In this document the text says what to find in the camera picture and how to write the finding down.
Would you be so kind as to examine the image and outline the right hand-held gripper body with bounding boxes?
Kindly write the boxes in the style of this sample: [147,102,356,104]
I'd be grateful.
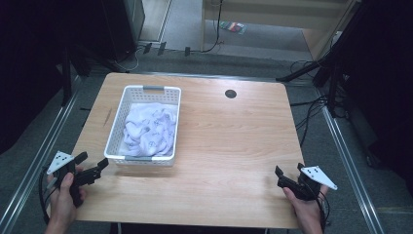
[277,165,339,202]

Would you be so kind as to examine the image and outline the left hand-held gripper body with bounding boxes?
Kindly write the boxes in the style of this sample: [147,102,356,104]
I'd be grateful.
[46,150,102,209]

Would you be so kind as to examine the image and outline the person's right hand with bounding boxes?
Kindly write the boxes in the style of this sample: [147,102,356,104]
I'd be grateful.
[282,184,329,234]

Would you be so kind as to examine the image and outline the person's left hand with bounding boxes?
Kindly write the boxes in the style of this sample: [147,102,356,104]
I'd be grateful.
[44,166,88,232]

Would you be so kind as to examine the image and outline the white plastic basket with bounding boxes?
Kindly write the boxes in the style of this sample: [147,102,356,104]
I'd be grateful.
[103,85,182,168]

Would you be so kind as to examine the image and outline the white printed cloth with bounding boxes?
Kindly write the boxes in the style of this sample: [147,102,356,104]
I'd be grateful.
[118,102,179,158]

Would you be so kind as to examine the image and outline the black metal stand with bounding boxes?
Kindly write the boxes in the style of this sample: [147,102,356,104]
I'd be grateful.
[276,0,371,119]

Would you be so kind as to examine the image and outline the black cabinet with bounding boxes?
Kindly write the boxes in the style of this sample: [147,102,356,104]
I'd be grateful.
[96,0,146,63]

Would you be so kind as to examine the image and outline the colourful packet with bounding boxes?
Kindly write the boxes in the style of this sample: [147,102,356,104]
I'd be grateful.
[219,20,247,35]

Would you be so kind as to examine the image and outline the light wooden furniture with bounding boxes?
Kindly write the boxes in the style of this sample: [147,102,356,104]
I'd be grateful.
[200,0,361,61]

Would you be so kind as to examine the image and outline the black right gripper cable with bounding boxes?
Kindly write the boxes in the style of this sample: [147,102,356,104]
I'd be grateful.
[314,190,331,233]

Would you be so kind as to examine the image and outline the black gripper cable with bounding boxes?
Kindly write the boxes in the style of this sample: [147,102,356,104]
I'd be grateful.
[38,166,55,225]
[314,190,331,233]

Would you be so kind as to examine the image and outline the aluminium floor rail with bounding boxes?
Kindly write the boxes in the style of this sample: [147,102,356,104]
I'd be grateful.
[316,87,387,234]
[0,76,82,234]

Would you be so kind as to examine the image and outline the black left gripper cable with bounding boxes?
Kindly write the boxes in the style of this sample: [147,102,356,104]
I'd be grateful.
[38,166,55,225]

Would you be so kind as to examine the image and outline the black floor cables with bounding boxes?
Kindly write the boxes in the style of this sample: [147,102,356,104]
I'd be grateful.
[288,59,350,148]

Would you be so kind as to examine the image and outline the black upright post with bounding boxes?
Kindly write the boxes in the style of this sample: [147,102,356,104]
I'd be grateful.
[60,47,73,107]

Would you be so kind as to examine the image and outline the white floor cable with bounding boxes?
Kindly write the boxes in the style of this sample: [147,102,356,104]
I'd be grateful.
[114,45,146,73]

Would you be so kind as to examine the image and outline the black hanging cable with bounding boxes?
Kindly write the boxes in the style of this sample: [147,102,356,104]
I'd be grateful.
[191,0,226,54]

